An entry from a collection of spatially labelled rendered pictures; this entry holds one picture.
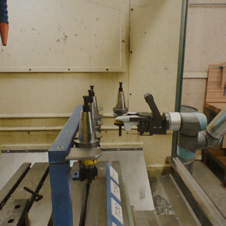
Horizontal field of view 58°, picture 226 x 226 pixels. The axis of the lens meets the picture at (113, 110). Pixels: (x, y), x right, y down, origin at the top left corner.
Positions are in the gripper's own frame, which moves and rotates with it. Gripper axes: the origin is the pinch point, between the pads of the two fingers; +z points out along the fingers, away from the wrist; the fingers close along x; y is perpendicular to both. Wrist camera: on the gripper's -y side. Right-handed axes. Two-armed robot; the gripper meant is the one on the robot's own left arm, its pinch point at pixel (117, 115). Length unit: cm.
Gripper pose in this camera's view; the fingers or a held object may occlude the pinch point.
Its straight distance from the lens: 81.8
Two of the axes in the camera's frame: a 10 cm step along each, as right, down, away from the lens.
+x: -0.4, -2.1, 9.8
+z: -10.0, -0.2, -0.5
